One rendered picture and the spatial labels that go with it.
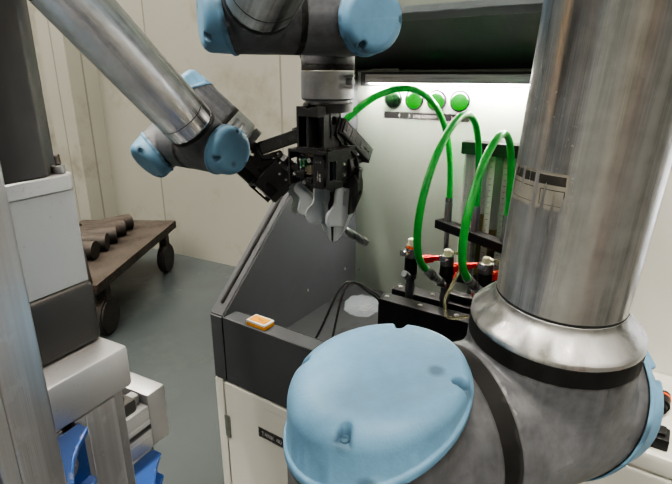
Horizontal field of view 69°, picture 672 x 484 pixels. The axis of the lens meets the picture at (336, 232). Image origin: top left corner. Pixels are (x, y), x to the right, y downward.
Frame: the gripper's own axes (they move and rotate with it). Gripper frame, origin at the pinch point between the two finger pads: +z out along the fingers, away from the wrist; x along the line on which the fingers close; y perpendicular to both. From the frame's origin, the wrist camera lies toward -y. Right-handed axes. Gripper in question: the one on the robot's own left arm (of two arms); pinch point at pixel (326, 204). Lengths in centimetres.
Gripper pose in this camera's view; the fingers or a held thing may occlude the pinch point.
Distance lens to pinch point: 98.5
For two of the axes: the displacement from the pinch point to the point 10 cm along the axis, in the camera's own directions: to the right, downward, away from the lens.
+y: -6.2, 7.6, -1.7
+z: 7.0, 6.4, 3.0
